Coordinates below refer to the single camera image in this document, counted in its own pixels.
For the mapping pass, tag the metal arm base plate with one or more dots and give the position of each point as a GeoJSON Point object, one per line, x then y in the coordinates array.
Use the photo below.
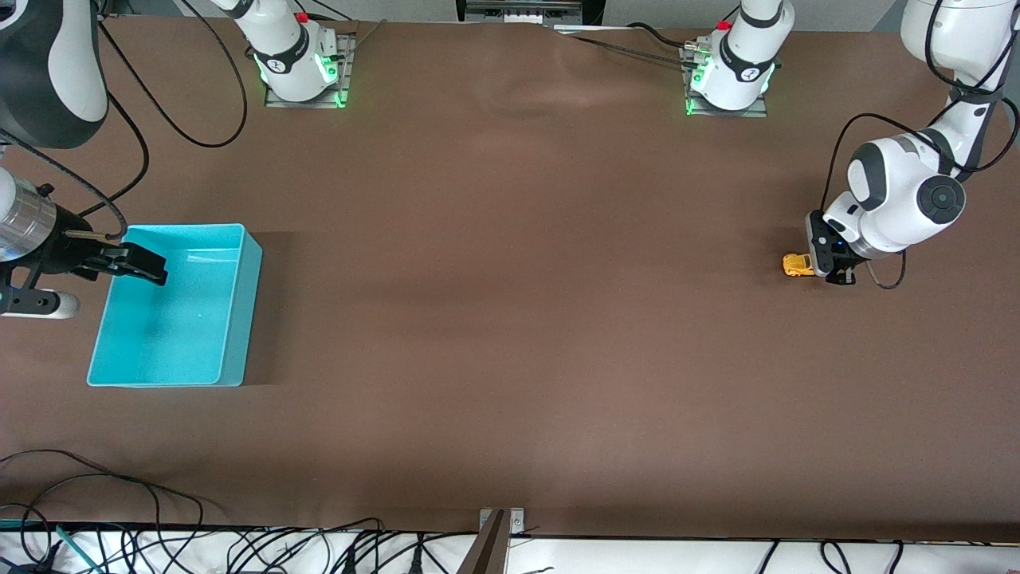
{"type": "Point", "coordinates": [749, 114]}
{"type": "Point", "coordinates": [348, 88]}

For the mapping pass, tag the white power strip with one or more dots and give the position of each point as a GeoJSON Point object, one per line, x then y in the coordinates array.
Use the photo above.
{"type": "Point", "coordinates": [522, 12]}

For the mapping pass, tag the brown table cover sheet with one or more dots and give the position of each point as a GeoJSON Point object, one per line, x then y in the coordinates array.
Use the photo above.
{"type": "Point", "coordinates": [510, 319]}

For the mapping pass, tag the white lower ledge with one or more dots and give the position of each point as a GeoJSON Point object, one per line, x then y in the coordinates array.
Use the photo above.
{"type": "Point", "coordinates": [637, 558]}

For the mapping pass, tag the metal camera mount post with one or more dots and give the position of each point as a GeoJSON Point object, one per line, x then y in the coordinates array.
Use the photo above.
{"type": "Point", "coordinates": [494, 550]}

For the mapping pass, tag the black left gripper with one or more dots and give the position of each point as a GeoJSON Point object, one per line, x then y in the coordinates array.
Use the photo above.
{"type": "Point", "coordinates": [843, 275]}

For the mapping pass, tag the turquoise plastic bin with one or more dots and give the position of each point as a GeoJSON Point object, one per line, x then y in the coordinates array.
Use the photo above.
{"type": "Point", "coordinates": [175, 335]}

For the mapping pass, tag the yellow beetle toy car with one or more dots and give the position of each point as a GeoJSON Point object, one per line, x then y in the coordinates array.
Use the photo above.
{"type": "Point", "coordinates": [795, 265]}

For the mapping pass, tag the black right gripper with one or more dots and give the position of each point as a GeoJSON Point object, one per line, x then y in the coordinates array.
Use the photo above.
{"type": "Point", "coordinates": [66, 249]}

